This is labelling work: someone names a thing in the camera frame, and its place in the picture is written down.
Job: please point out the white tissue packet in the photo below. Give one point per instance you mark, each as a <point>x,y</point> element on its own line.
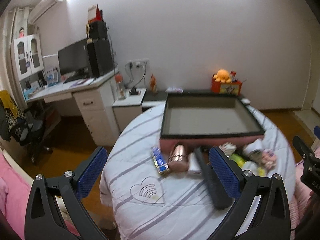
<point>174,90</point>

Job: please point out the plastic bottle orange cap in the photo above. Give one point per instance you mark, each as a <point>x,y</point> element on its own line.
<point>120,86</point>

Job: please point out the white block toy figure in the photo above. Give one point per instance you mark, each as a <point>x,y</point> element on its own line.
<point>268,159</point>

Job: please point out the black headboard shelf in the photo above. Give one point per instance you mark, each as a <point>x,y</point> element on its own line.
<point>151,100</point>

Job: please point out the orange octopus plush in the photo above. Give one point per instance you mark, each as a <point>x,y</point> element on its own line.
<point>222,76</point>

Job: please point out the black office chair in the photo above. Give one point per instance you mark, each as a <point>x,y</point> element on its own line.
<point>23,126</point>

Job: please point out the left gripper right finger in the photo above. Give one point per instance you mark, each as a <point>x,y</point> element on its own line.
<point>260,209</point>

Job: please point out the blue card box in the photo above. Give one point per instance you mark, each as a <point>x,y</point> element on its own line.
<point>159,160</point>

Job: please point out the black computer tower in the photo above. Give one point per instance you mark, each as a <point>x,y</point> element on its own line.
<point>100,58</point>

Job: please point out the black computer monitor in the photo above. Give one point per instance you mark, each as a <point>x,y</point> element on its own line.
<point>74,58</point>

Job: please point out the round bed striped sheet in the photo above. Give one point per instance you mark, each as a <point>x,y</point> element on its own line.
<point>146,204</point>

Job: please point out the pink box with black rim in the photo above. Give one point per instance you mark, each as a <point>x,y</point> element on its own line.
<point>206,119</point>

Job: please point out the white desk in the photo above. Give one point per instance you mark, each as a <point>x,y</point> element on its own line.
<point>94,99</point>

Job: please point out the rose gold metal cup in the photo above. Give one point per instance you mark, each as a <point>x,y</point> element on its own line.
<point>178,159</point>

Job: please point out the black remote control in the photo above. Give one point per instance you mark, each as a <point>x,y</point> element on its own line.
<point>215,189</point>

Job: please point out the yellow highlighter pen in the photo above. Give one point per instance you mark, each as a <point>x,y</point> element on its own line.
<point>240,161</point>

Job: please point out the orange snack bag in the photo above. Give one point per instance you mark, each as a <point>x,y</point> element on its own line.
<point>153,84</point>

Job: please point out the white bedside cabinet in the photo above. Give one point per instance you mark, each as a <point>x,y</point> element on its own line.
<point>125,110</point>

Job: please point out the white air conditioner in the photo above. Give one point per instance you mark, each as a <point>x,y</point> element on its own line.
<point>42,7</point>

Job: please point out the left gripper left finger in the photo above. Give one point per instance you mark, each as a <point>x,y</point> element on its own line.
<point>75,185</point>

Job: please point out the red storage crate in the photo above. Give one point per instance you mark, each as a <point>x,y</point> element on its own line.
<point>233,88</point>

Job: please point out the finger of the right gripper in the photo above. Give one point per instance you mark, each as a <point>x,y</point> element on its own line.
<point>304,151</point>

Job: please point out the wall power strip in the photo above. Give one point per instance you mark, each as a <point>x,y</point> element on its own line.
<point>139,63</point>

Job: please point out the white wall cabinet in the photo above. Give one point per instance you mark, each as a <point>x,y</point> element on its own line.
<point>26,56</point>

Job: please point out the pink pillow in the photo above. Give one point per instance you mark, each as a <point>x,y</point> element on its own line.
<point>12,194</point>

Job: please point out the black speaker box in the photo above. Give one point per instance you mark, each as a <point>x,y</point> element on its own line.
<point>97,30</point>

